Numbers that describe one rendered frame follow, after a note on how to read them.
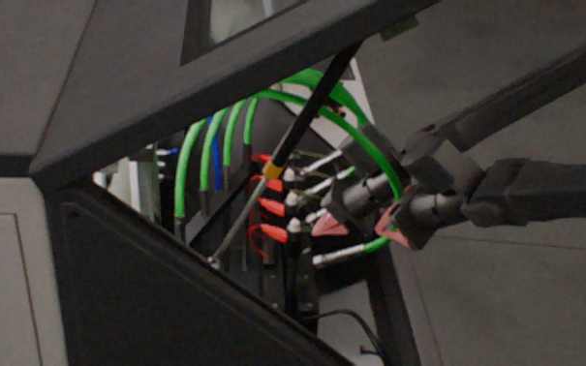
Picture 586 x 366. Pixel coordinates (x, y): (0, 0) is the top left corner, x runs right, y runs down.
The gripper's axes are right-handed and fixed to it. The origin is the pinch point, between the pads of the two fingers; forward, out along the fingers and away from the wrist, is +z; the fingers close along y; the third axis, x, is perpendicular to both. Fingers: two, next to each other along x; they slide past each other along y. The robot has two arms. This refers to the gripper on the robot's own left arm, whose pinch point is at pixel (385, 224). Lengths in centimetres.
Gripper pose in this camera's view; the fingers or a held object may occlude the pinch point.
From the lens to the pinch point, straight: 120.3
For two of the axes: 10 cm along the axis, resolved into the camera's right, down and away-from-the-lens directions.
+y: -5.9, 5.9, -5.4
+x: 6.2, 7.7, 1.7
